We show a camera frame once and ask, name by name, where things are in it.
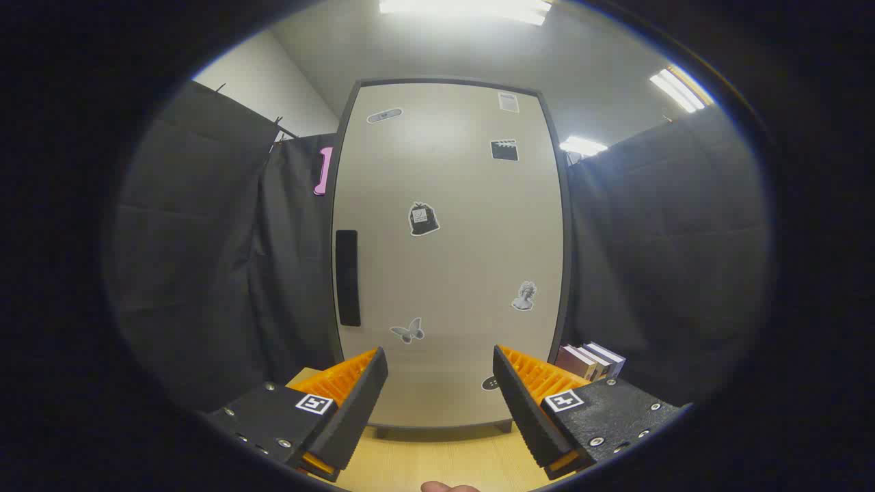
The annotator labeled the long ceiling light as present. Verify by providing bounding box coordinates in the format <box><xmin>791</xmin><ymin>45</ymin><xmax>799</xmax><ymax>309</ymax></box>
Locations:
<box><xmin>379</xmin><ymin>0</ymin><xmax>552</xmax><ymax>27</ymax></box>
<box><xmin>649</xmin><ymin>65</ymin><xmax>715</xmax><ymax>113</ymax></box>
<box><xmin>560</xmin><ymin>135</ymin><xmax>608</xmax><ymax>157</ymax></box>

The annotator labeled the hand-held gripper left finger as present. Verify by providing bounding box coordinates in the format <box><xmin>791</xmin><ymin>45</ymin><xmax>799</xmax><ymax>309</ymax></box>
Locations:
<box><xmin>198</xmin><ymin>346</ymin><xmax>389</xmax><ymax>483</ymax></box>

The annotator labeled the beige cabinet door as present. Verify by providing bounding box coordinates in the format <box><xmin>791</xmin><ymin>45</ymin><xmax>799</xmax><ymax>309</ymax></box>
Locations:
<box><xmin>332</xmin><ymin>82</ymin><xmax>564</xmax><ymax>429</ymax></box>

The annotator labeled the dark grey cabinet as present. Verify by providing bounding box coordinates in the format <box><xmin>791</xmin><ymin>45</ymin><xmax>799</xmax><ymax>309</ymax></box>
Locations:
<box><xmin>329</xmin><ymin>77</ymin><xmax>572</xmax><ymax>438</ymax></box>

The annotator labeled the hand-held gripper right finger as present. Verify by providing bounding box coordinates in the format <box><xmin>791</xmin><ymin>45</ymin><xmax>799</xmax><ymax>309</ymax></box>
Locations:
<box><xmin>492</xmin><ymin>344</ymin><xmax>691</xmax><ymax>481</ymax></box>

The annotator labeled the brown cover book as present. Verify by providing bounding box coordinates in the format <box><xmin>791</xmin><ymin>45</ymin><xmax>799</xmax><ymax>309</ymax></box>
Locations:
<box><xmin>555</xmin><ymin>344</ymin><xmax>597</xmax><ymax>381</ymax></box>

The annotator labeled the black backdrop cloth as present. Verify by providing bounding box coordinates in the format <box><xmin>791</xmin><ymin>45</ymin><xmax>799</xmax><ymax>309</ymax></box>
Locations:
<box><xmin>103</xmin><ymin>81</ymin><xmax>773</xmax><ymax>418</ymax></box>

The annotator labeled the white spine book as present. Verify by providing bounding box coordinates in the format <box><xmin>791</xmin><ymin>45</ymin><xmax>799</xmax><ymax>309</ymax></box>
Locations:
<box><xmin>578</xmin><ymin>346</ymin><xmax>611</xmax><ymax>381</ymax></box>

